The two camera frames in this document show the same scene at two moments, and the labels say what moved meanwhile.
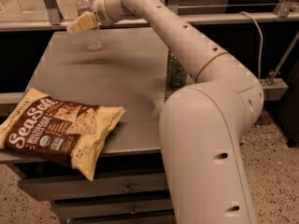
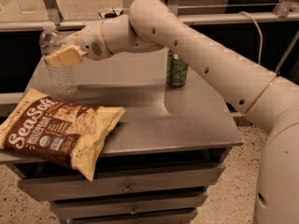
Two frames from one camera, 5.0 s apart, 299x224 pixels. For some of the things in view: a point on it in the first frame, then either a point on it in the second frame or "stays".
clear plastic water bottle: (85, 5) → (63, 78)
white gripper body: (105, 10) → (91, 42)
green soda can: (176, 73) stays
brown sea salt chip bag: (58, 131) stays
